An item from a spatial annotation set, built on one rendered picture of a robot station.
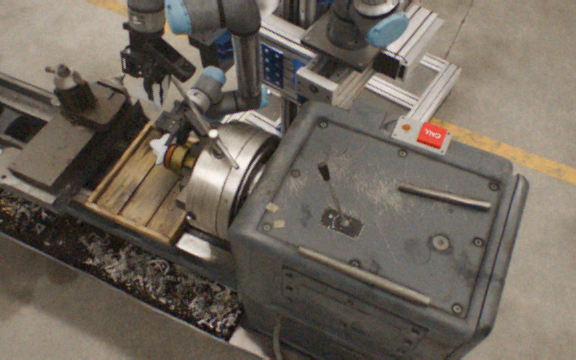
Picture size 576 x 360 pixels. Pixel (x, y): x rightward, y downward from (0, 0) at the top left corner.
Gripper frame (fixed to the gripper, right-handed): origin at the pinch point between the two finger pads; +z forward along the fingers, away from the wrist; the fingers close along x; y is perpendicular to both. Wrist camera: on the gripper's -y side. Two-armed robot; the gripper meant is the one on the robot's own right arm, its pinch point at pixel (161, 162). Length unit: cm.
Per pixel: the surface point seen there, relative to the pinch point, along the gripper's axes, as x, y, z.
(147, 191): -19.4, 8.4, 2.5
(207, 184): 13.0, -20.2, 6.5
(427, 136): 20, -64, -25
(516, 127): -110, -108, -154
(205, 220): 4.3, -21.5, 12.1
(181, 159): 4.3, -6.6, -1.1
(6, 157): -19, 55, 12
